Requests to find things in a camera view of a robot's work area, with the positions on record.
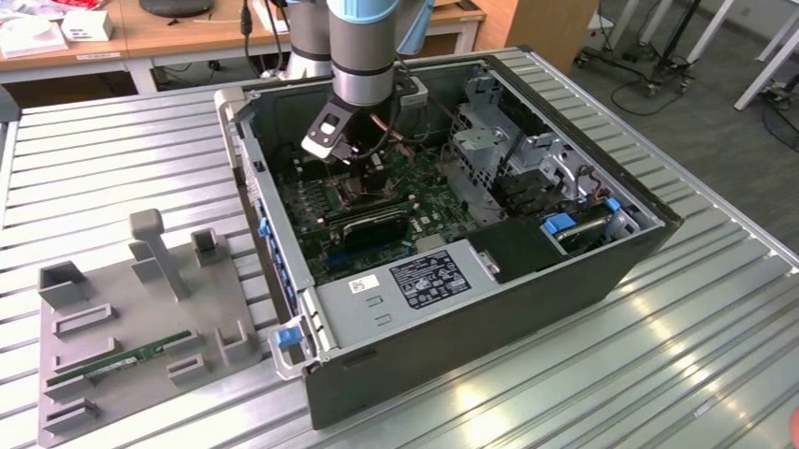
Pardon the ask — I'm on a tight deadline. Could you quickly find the CPU socket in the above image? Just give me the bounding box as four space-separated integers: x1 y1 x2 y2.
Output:
336 172 404 205

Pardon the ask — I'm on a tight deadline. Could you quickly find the blue expansion slot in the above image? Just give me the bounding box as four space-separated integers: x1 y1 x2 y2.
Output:
323 247 407 271

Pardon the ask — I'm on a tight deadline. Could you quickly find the green motherboard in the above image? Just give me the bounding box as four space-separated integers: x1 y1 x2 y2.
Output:
273 144 500 282

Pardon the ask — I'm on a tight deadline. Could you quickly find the silver metal drive cage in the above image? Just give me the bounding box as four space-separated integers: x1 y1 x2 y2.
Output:
445 69 656 256

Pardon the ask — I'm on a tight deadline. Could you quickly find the black graphics card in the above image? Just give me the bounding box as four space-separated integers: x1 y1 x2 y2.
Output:
340 208 411 252

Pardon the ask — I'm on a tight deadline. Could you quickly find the small white sticker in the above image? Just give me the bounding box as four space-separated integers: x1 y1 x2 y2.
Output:
345 274 381 294

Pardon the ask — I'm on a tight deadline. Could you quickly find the black rating label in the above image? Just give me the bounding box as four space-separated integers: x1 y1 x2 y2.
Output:
387 250 469 310

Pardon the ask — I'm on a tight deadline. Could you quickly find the black plastic shroud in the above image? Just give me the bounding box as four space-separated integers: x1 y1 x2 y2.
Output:
465 218 567 284

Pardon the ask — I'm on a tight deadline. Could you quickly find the wooden desk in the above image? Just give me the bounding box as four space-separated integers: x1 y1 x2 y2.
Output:
117 0 488 94
0 0 136 109

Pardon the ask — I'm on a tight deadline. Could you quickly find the blue drive latch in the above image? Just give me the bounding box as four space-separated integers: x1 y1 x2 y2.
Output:
540 212 575 238

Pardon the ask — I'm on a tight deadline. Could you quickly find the silver power supply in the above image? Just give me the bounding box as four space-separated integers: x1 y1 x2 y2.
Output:
308 240 504 350

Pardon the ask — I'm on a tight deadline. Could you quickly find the wooden cabinet panel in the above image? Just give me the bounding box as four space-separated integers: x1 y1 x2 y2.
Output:
503 0 600 76

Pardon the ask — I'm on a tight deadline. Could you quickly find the black round base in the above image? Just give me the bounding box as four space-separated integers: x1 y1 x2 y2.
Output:
137 0 212 18

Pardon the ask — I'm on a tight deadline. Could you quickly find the black PC case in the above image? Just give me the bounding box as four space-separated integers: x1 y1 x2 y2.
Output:
213 44 685 431

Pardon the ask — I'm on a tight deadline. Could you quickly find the white cardboard box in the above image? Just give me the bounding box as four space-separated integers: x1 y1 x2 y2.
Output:
60 9 114 43

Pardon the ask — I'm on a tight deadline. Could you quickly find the grey parts rack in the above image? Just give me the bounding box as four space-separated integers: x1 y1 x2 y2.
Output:
34 209 267 448

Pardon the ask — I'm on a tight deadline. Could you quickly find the black wheeled stand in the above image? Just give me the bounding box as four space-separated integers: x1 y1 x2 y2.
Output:
576 0 704 97

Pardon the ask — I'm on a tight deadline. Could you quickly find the green RAM stick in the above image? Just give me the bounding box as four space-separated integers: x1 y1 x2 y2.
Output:
46 329 192 389

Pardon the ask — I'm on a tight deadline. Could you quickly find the white tray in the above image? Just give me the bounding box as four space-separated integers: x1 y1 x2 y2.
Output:
0 18 68 60

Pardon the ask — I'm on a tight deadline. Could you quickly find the orange wrist cable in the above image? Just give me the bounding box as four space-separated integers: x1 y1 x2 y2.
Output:
371 114 401 141

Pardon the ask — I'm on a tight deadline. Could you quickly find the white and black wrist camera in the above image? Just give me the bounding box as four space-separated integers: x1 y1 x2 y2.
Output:
301 100 361 163

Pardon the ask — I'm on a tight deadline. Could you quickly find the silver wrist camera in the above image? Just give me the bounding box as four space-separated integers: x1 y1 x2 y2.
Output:
393 77 432 113

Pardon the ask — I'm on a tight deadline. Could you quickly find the black hanging cable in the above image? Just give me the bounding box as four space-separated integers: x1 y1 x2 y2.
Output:
240 0 263 80

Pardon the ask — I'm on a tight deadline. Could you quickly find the white frame table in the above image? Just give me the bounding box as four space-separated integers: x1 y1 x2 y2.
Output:
729 0 799 113

